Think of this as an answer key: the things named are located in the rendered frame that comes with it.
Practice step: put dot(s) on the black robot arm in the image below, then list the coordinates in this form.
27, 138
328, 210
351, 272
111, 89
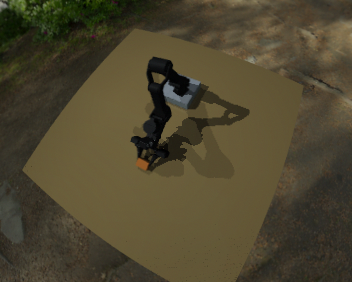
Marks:
161, 112

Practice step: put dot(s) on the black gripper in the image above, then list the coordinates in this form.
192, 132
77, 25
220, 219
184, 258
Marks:
158, 152

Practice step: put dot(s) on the brown block with black square face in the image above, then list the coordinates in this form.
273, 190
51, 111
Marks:
142, 163

